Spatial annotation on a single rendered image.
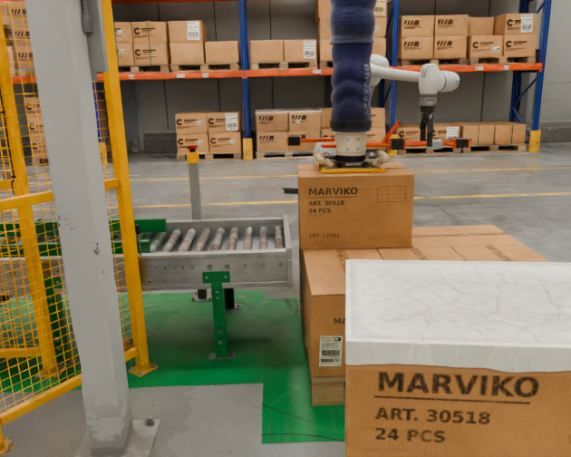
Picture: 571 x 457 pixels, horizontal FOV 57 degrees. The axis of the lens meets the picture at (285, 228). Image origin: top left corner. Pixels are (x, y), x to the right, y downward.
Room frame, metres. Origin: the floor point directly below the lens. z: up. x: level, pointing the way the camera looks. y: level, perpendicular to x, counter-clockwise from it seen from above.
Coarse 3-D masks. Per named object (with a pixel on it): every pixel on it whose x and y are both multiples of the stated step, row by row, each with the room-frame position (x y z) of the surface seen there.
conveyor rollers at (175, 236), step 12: (192, 228) 3.16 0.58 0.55; (204, 228) 3.16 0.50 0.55; (252, 228) 3.15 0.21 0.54; (264, 228) 3.12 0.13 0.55; (276, 228) 3.12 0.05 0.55; (0, 240) 3.07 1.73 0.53; (48, 240) 2.98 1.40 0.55; (156, 240) 2.93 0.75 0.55; (168, 240) 2.93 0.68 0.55; (204, 240) 2.92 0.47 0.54; (216, 240) 2.89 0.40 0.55; (228, 240) 2.93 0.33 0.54; (252, 240) 2.94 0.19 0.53; (264, 240) 2.87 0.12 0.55; (276, 240) 2.88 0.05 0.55
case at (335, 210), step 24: (312, 168) 2.96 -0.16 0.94; (312, 192) 2.70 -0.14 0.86; (336, 192) 2.70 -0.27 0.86; (360, 192) 2.69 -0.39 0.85; (384, 192) 2.69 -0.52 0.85; (408, 192) 2.69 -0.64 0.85; (312, 216) 2.70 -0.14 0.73; (336, 216) 2.70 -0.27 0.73; (360, 216) 2.69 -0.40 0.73; (384, 216) 2.69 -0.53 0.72; (408, 216) 2.69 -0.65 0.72; (312, 240) 2.70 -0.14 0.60; (336, 240) 2.70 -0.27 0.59; (360, 240) 2.69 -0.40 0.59; (384, 240) 2.69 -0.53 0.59; (408, 240) 2.69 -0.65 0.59
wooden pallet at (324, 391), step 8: (304, 328) 2.63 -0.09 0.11; (304, 336) 2.64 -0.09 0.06; (312, 376) 2.10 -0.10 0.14; (336, 376) 2.09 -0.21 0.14; (344, 376) 2.09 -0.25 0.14; (312, 384) 2.09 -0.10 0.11; (320, 384) 2.09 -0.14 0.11; (328, 384) 2.09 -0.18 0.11; (336, 384) 2.09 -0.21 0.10; (312, 392) 2.09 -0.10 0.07; (320, 392) 2.09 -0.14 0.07; (328, 392) 2.09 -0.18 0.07; (336, 392) 2.09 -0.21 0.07; (344, 392) 2.16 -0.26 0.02; (312, 400) 2.09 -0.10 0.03; (320, 400) 2.09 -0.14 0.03; (328, 400) 2.09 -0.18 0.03; (336, 400) 2.09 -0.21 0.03; (344, 400) 2.09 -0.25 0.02
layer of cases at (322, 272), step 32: (320, 256) 2.59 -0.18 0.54; (352, 256) 2.58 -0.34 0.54; (384, 256) 2.57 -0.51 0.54; (416, 256) 2.56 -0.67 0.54; (448, 256) 2.54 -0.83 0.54; (480, 256) 2.53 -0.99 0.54; (512, 256) 2.52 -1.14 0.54; (320, 288) 2.15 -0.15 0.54; (320, 320) 2.09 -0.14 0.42; (320, 352) 2.09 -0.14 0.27
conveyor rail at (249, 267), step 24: (24, 264) 2.51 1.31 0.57; (48, 264) 2.51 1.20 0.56; (120, 264) 2.52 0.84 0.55; (144, 264) 2.52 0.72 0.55; (168, 264) 2.52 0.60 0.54; (192, 264) 2.53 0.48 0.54; (216, 264) 2.53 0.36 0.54; (240, 264) 2.53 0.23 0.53; (264, 264) 2.53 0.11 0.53; (0, 288) 2.50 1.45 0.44; (120, 288) 2.51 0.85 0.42; (144, 288) 2.52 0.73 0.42; (168, 288) 2.52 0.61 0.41; (192, 288) 2.52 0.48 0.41
